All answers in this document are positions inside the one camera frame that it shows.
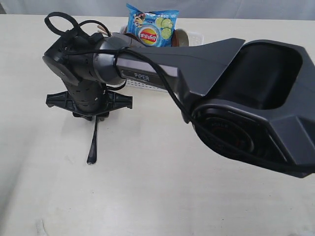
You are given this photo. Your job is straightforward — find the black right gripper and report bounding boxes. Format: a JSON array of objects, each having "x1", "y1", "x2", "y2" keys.
[{"x1": 46, "y1": 82, "x2": 133, "y2": 120}]

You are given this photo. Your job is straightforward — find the silver fork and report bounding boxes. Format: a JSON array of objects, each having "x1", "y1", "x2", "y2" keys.
[{"x1": 87, "y1": 117, "x2": 98, "y2": 165}]

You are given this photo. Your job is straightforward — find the blue chips bag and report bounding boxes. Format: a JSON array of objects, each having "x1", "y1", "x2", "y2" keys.
[{"x1": 126, "y1": 4, "x2": 179, "y2": 47}]

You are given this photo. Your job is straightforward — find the brown wooden plate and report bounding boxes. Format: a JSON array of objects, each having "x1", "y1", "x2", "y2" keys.
[{"x1": 171, "y1": 29, "x2": 189, "y2": 47}]

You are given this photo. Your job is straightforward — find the wooden chopstick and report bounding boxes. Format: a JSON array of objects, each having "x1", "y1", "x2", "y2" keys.
[{"x1": 97, "y1": 25, "x2": 112, "y2": 37}]

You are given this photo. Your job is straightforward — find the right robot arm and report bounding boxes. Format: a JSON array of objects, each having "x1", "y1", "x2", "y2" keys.
[{"x1": 43, "y1": 33, "x2": 315, "y2": 178}]

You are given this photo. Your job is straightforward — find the white perforated plastic basket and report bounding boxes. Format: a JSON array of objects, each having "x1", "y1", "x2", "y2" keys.
[{"x1": 126, "y1": 31, "x2": 204, "y2": 92}]

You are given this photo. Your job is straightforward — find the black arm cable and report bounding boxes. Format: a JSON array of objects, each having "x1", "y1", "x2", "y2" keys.
[{"x1": 44, "y1": 12, "x2": 315, "y2": 174}]

